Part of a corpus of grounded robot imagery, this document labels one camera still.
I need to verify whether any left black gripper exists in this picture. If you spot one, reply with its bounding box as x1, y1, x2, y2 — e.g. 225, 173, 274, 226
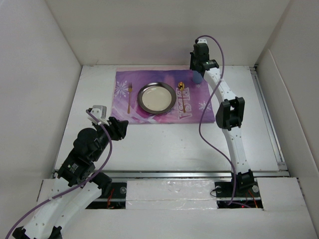
92, 116, 128, 161

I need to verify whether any blue plastic cup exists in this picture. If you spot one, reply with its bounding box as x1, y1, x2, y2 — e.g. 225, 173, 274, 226
192, 71, 203, 84

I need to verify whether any gold spoon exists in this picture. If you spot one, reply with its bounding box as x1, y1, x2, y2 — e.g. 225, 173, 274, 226
178, 82, 186, 113

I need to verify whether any gold fork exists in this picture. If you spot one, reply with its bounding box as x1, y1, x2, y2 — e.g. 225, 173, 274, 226
127, 83, 133, 114

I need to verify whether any metal rimmed cream plate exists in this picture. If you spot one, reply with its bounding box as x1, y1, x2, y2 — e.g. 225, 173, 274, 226
137, 82, 177, 115

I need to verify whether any purple printed cloth placemat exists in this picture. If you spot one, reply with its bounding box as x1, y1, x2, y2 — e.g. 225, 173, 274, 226
111, 68, 215, 124

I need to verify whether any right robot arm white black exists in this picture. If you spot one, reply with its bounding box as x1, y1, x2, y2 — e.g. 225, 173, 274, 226
190, 38, 255, 198

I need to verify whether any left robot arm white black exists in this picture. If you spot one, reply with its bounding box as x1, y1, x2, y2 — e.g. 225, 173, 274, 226
6, 117, 129, 239

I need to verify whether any white foam block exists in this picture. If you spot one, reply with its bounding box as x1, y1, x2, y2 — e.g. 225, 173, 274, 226
126, 179, 217, 210

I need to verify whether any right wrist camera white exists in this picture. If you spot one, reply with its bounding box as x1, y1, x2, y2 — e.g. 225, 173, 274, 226
195, 37, 207, 44

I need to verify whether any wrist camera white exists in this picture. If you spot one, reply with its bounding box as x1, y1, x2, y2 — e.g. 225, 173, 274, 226
195, 37, 207, 44
88, 105, 108, 124

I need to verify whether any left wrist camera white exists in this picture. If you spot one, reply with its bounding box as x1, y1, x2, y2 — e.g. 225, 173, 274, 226
88, 105, 108, 124

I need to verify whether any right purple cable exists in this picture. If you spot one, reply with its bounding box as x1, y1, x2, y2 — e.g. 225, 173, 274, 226
195, 35, 251, 209

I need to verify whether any purple cable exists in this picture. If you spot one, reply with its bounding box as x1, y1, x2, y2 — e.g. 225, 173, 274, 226
195, 35, 251, 209
4, 111, 113, 239

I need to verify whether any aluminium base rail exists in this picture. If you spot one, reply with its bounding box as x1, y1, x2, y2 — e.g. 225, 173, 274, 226
51, 66, 290, 207

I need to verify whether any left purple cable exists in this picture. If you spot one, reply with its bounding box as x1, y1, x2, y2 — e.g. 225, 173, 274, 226
4, 111, 113, 239

